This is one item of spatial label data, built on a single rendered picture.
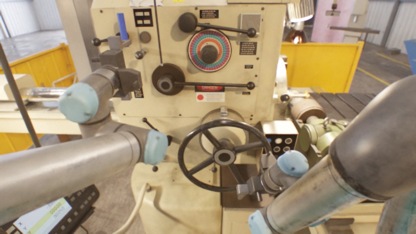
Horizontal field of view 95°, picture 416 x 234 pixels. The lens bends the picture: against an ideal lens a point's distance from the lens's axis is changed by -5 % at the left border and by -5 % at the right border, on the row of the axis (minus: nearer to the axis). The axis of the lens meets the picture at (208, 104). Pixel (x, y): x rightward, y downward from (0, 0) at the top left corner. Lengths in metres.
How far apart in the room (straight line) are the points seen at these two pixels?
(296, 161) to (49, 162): 0.54
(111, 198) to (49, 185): 2.27
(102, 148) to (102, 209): 2.17
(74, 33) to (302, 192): 1.74
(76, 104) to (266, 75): 0.71
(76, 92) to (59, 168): 0.20
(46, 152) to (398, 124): 0.41
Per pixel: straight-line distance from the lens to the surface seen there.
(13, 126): 2.01
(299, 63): 3.66
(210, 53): 0.76
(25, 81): 1.93
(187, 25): 0.78
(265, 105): 0.98
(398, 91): 0.31
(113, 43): 0.65
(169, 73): 0.89
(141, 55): 0.82
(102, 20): 0.95
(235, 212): 1.60
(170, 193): 1.66
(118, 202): 2.51
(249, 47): 0.86
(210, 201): 1.59
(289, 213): 0.45
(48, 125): 1.80
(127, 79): 0.57
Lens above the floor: 1.89
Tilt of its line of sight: 28 degrees down
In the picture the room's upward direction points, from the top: 1 degrees counter-clockwise
